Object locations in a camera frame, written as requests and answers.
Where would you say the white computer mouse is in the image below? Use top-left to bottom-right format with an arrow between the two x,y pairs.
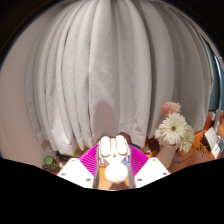
98,134 -> 131,184

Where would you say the black cable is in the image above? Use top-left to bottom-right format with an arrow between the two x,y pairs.
173,146 -> 196,164

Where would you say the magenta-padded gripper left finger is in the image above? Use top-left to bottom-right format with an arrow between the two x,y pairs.
56,143 -> 101,189

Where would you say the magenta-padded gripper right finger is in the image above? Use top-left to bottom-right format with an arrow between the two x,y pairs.
127,143 -> 171,189

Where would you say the dark mug with green inside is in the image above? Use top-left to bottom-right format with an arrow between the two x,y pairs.
43,155 -> 60,174

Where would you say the white ceramic jug vase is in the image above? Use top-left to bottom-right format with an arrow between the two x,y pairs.
155,143 -> 178,169

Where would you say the white curtain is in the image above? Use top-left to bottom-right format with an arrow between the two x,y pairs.
24,0 -> 214,156

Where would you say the window with dark frame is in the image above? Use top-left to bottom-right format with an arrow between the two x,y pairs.
208,43 -> 224,111

